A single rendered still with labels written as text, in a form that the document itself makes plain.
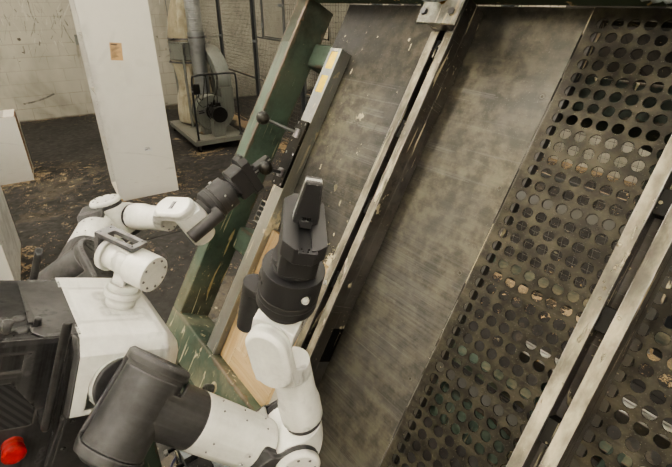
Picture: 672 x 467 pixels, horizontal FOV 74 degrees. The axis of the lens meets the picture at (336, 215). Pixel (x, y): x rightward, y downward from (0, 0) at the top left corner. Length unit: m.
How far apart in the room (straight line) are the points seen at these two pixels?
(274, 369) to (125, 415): 0.21
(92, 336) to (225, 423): 0.25
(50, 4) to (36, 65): 0.99
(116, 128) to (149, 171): 0.52
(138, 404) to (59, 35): 8.55
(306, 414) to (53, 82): 8.62
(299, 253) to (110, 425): 0.36
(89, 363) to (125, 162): 4.16
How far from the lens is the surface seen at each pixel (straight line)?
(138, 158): 4.91
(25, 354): 0.82
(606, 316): 0.77
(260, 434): 0.82
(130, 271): 0.84
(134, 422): 0.72
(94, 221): 1.26
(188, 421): 0.75
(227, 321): 1.38
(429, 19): 1.05
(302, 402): 0.78
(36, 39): 9.07
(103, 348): 0.81
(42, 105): 9.20
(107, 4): 4.69
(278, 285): 0.59
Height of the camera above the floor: 1.84
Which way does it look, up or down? 26 degrees down
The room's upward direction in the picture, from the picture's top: straight up
